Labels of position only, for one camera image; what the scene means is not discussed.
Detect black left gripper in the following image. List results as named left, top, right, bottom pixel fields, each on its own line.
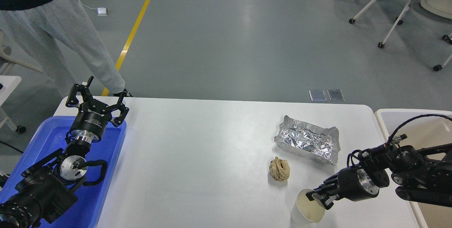
left=66, top=76, right=129, bottom=142

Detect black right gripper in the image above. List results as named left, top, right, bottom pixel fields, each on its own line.
left=306, top=168, right=380, bottom=210

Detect white paper cup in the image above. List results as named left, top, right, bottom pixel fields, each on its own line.
left=290, top=189, right=326, bottom=226

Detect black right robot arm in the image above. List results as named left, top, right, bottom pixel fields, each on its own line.
left=306, top=114, right=452, bottom=209

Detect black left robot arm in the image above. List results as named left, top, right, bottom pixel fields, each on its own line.
left=1, top=76, right=130, bottom=228

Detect crumpled aluminium foil tray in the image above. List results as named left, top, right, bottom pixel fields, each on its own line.
left=274, top=115, right=341, bottom=165

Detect crumpled brown paper ball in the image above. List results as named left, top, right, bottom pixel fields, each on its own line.
left=269, top=157, right=291, bottom=182

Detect white side table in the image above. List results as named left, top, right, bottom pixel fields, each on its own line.
left=0, top=75, right=26, bottom=134

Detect white floor power adapter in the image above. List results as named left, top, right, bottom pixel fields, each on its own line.
left=96, top=7, right=109, bottom=16

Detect left metal floor plate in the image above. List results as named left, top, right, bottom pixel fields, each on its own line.
left=309, top=89, right=327, bottom=102

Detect metal floor plate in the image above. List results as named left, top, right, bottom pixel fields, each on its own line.
left=309, top=89, right=327, bottom=102
left=327, top=89, right=345, bottom=102

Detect right metal floor plate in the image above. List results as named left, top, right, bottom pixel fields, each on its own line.
left=327, top=89, right=345, bottom=102

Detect blue plastic bin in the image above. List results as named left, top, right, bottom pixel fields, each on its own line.
left=0, top=116, right=127, bottom=228

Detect person in grey trousers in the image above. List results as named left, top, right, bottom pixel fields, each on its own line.
left=0, top=0, right=131, bottom=97

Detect beige plastic bin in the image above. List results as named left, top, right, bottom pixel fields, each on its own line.
left=375, top=109, right=452, bottom=228

